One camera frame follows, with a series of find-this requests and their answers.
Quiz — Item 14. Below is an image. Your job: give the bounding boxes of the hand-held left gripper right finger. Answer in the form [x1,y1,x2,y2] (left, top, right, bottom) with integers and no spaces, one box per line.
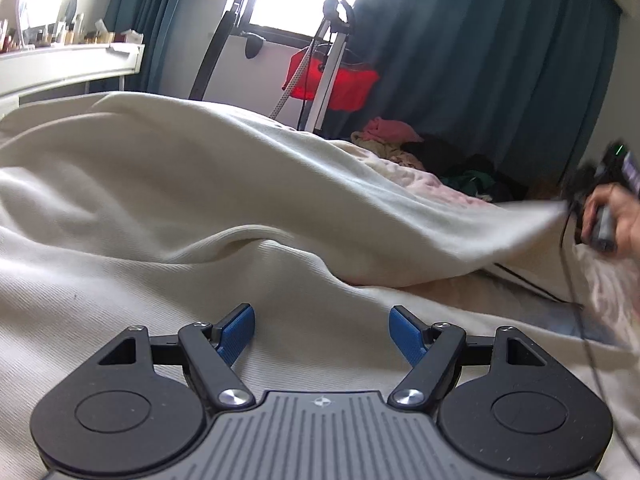
[388,305,544,409]

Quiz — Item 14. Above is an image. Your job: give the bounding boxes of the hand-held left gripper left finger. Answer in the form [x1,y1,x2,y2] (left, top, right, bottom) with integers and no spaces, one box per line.
[95,303,257,409]

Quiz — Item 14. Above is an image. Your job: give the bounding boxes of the cream pants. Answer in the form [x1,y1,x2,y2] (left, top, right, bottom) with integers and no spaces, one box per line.
[0,91,640,480]

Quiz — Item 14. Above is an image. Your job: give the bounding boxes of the pile of dark clothes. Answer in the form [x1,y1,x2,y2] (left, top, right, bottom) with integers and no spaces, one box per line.
[402,132,528,203]

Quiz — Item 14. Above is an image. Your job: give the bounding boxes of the person's right hand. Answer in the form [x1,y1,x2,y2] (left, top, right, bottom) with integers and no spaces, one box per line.
[582,183,640,257]

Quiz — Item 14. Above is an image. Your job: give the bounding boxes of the fluffy cream blanket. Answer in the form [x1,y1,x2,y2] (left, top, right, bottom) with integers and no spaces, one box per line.
[575,247,640,348]

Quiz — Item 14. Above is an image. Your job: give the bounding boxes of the white black-trimmed cloth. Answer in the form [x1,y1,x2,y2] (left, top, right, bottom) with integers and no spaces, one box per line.
[482,255,581,306]

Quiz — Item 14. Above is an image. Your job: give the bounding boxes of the green garment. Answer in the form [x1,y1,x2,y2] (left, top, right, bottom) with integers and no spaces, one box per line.
[442,170,496,196]

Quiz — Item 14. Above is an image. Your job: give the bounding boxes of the pink and white bed blanket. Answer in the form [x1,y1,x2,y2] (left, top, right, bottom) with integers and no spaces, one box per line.
[340,140,616,346]

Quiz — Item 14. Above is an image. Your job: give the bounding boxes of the yellow floral cloth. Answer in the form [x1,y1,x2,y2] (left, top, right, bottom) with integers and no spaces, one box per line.
[350,130,426,171]

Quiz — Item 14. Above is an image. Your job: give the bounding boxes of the wide blue curtain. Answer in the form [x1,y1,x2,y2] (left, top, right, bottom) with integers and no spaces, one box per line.
[320,0,621,201]

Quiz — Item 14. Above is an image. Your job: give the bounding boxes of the salmon pink garment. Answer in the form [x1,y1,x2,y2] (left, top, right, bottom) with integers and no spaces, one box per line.
[362,116,423,143]

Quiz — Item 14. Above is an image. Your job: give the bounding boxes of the red bag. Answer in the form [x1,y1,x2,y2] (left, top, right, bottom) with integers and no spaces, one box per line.
[282,46,380,113]

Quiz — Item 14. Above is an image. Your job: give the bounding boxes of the garment steamer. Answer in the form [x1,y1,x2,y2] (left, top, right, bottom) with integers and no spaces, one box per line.
[270,0,356,133]

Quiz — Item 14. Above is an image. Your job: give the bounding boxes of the black pole stand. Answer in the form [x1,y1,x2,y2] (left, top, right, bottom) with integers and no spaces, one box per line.
[189,2,266,101]

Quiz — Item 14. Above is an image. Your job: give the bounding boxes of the white dressing table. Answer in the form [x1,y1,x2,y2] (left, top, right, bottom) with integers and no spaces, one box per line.
[0,42,146,106]

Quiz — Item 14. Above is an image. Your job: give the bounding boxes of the narrow blue curtain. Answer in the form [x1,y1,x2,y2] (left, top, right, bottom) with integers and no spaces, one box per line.
[102,0,251,93]

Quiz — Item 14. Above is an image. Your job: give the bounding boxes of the row of cosmetic bottles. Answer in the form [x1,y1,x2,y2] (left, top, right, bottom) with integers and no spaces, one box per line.
[0,12,116,52]

